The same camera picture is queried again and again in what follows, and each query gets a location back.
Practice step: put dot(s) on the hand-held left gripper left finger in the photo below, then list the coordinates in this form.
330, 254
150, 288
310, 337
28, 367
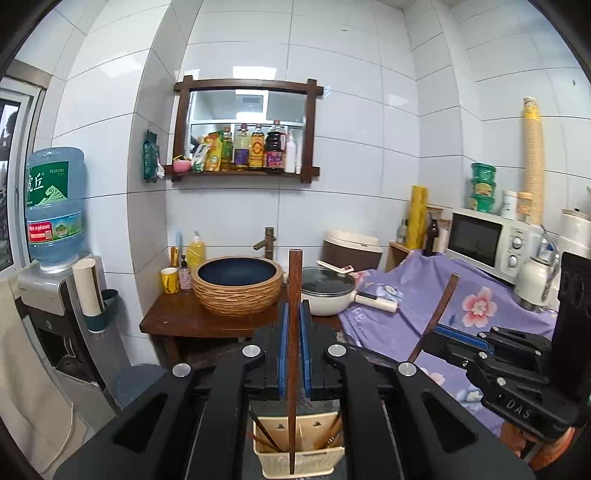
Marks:
282, 350

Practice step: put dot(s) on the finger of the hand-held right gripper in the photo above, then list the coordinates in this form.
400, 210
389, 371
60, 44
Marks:
452, 350
457, 330

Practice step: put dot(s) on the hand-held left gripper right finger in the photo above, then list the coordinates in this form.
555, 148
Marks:
305, 350

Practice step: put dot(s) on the thin black chopstick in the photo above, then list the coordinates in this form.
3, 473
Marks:
262, 429

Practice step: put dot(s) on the cream perforated utensil holder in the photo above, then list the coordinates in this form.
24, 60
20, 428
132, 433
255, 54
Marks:
316, 461

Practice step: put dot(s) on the purple floral cloth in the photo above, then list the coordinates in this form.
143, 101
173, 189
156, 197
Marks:
406, 300

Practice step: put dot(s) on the white pan with glass lid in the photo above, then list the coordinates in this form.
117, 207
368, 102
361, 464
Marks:
328, 290

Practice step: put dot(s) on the woven pattern basin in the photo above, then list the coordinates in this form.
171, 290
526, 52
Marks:
235, 295

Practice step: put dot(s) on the white rice paddle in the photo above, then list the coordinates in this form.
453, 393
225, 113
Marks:
334, 267

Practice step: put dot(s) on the white kettle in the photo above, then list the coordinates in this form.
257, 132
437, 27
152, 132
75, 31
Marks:
533, 286

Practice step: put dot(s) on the white microwave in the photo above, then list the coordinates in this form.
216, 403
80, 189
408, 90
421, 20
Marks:
480, 240

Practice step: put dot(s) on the wooden box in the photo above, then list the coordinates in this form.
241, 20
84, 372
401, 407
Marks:
397, 256

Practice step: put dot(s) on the brown glass bottle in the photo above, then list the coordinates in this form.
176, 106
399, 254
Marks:
431, 237

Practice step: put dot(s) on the wooden counter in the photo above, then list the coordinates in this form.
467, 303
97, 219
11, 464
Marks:
184, 318

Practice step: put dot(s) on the bronze faucet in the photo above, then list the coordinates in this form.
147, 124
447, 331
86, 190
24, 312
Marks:
268, 242

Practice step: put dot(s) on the small clear bottle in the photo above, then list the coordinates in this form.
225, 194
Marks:
403, 233

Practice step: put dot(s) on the brown and white rice cooker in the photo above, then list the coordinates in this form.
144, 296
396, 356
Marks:
353, 249

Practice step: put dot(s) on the yellow wrap roll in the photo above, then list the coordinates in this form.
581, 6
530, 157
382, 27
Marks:
416, 217

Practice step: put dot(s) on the pink floral pump bottle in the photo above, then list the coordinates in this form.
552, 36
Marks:
185, 277

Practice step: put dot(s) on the green noodle cup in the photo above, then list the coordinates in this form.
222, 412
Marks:
483, 188
483, 171
483, 204

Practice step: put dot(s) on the yellow soap bottle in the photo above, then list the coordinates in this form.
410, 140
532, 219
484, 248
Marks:
196, 254

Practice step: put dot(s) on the yellow cup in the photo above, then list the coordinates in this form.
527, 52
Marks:
169, 280

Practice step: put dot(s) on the white can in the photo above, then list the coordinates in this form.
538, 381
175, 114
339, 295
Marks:
509, 206

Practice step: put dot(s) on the beige lid can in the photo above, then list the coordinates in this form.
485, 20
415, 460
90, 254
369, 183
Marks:
524, 207

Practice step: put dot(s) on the grey trash bin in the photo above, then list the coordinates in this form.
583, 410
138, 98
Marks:
138, 385

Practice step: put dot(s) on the blue toothbrush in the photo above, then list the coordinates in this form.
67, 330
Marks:
178, 244

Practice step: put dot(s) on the tall paper cup stack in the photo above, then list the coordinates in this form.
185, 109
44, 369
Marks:
533, 161

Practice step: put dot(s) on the white bottle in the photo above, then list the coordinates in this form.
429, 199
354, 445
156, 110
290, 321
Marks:
291, 154

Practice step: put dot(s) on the dark soy sauce bottle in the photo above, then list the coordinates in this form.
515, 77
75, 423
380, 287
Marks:
274, 150

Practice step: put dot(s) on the red yellow label bottle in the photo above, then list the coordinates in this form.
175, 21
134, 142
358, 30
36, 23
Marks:
256, 150

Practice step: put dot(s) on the yellow oil bottle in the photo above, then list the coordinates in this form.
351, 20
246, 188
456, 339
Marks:
241, 150

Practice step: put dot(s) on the yellow snack packet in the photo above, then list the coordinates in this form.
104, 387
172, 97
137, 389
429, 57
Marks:
214, 154

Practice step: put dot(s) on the green bottle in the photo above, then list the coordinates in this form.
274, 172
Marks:
226, 150

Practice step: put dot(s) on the green and white packet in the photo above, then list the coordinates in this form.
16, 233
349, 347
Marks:
199, 159

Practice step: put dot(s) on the pink bowl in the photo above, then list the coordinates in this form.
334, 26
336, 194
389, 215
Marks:
182, 165

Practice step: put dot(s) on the water dispenser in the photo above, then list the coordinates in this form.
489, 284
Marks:
51, 323

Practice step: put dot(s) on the green hanging packet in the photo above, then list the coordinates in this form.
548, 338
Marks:
149, 157

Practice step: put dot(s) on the blue water jug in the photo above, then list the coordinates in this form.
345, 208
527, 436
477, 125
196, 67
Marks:
55, 207

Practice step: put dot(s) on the window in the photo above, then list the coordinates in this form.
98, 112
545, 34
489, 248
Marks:
14, 184

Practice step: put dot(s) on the teal wall holder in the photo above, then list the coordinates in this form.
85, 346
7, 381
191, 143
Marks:
106, 314

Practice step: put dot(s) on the dark wooden wall shelf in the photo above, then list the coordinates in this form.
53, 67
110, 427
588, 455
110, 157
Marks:
182, 129

